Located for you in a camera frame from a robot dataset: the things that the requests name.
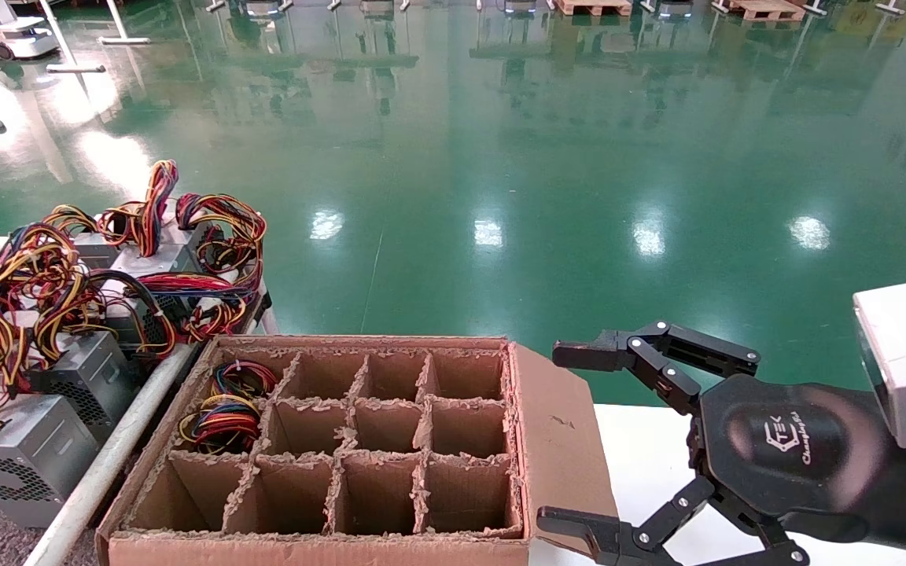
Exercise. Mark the wooden pallet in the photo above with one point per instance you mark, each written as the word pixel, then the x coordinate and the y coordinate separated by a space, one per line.
pixel 766 9
pixel 593 6

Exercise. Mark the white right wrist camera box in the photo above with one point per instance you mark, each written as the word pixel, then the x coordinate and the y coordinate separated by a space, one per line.
pixel 905 362

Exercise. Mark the grey wheeled base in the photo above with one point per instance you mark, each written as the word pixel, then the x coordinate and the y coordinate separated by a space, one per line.
pixel 263 8
pixel 519 5
pixel 675 8

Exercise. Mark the power supply with orange bundle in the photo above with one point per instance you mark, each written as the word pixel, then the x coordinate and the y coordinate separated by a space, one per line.
pixel 146 220

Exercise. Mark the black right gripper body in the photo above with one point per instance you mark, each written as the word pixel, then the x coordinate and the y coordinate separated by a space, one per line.
pixel 783 448

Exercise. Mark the brown cardboard box with dividers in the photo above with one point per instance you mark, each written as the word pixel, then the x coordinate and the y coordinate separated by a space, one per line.
pixel 555 440

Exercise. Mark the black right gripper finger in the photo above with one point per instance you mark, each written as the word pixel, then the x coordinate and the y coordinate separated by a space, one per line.
pixel 618 542
pixel 657 350

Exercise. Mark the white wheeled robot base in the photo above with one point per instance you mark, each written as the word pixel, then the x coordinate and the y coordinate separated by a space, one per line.
pixel 5 35

